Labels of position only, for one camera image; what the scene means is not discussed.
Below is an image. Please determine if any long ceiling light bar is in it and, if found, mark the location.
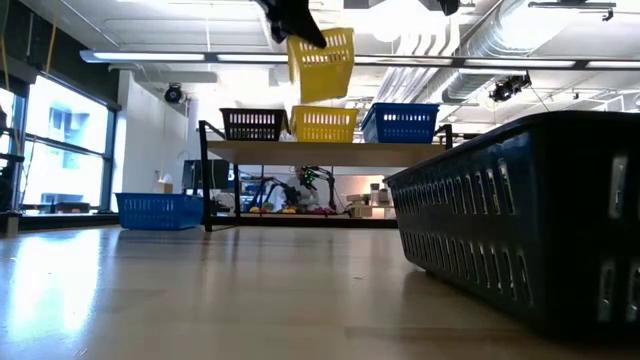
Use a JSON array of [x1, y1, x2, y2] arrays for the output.
[[79, 48, 640, 71]]

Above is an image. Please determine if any wooden shelf with black legs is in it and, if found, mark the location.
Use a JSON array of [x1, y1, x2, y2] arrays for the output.
[[198, 119, 455, 233]]

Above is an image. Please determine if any black aluminium table frame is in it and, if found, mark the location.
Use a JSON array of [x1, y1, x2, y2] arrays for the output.
[[19, 213, 401, 232]]

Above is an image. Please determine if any blue plastic basket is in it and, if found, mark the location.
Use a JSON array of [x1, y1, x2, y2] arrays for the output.
[[360, 105, 440, 145], [114, 192, 205, 232], [367, 102, 440, 113]]

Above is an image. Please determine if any round black ceiling speaker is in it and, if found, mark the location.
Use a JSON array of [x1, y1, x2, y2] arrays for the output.
[[163, 83, 184, 105]]

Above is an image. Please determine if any black plastic basket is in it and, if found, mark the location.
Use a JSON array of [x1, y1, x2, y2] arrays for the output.
[[383, 110, 640, 346], [218, 107, 290, 143]]

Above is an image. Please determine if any dark ceiling fixture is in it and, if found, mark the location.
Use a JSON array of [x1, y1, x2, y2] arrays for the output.
[[418, 0, 460, 16]]

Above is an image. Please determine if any silver ventilation duct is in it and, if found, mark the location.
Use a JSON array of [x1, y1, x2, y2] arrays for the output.
[[372, 0, 576, 104]]

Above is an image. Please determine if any black monitor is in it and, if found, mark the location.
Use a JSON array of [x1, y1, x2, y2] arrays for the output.
[[181, 158, 231, 191]]

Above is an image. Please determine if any yellow cable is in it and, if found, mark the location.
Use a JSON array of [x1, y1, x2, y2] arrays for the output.
[[46, 0, 59, 76]]

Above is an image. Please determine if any stack of small boxes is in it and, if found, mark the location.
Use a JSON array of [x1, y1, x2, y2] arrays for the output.
[[346, 182, 397, 220]]

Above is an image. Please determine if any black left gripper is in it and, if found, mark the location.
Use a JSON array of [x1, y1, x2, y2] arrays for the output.
[[252, 0, 329, 50]]

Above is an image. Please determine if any yellow plastic basket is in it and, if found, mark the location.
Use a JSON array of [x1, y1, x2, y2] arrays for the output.
[[290, 104, 360, 144], [286, 27, 356, 105]]

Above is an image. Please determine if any black ceiling rail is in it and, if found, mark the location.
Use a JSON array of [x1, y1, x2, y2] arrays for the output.
[[528, 0, 617, 22]]

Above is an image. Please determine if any large window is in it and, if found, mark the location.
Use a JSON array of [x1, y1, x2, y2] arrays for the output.
[[0, 74, 119, 214]]

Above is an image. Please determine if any person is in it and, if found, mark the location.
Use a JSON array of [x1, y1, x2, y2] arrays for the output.
[[279, 166, 321, 211]]

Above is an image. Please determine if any black track spotlight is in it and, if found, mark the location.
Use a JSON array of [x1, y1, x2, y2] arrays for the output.
[[488, 73, 533, 104]]

